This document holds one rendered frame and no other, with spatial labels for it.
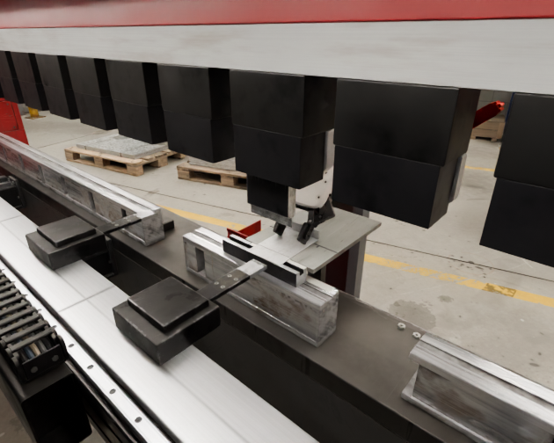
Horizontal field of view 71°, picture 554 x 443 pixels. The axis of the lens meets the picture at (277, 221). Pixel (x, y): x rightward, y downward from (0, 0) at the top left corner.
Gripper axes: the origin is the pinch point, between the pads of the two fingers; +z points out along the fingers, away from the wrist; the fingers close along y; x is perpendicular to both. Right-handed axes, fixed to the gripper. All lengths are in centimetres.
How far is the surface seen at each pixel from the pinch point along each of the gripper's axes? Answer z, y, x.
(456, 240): -68, -10, 236
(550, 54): -18, 37, -33
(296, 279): 9.0, 8.0, -4.7
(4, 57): -19, -111, -24
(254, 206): -0.5, -3.4, -10.4
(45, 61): -18, -78, -25
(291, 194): -3.7, 5.6, -13.9
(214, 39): -19.8, -7.5, -31.9
